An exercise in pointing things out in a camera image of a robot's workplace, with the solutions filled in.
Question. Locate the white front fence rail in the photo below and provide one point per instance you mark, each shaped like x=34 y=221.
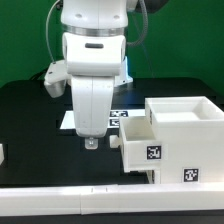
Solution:
x=111 y=199

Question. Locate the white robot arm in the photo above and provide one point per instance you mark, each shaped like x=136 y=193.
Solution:
x=94 y=45

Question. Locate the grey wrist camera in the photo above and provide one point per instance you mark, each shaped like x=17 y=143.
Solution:
x=56 y=79

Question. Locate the marker sheet on table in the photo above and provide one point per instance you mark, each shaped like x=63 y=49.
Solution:
x=72 y=121

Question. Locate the white left fence block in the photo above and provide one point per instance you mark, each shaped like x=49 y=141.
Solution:
x=1 y=154

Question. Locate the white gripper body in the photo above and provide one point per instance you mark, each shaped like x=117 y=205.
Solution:
x=92 y=96

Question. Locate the white drawer cabinet box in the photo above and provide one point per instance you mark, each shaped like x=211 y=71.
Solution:
x=191 y=133

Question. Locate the white drawer tray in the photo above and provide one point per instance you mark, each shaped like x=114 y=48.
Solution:
x=140 y=149

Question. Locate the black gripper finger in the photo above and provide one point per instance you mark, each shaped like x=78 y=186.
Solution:
x=91 y=143

